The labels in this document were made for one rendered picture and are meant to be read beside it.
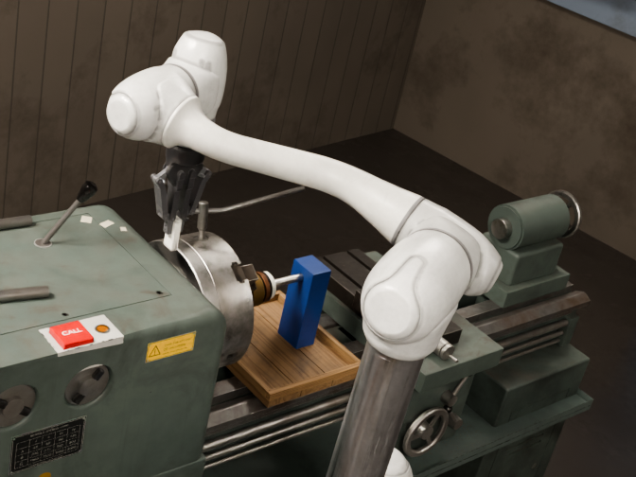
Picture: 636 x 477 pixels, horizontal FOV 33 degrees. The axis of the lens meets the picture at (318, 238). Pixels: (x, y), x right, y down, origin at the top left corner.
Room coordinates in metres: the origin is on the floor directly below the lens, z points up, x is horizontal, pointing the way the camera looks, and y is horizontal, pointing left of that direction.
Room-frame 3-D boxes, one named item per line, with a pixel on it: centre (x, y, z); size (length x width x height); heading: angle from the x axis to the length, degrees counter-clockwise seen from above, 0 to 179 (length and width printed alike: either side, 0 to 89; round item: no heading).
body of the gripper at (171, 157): (1.86, 0.28, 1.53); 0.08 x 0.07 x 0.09; 135
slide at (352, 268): (2.50, -0.21, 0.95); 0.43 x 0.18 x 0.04; 45
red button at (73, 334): (1.60, 0.40, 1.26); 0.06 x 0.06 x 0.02; 45
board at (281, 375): (2.27, 0.05, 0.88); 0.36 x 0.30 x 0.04; 45
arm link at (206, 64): (1.85, 0.29, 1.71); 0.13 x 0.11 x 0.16; 159
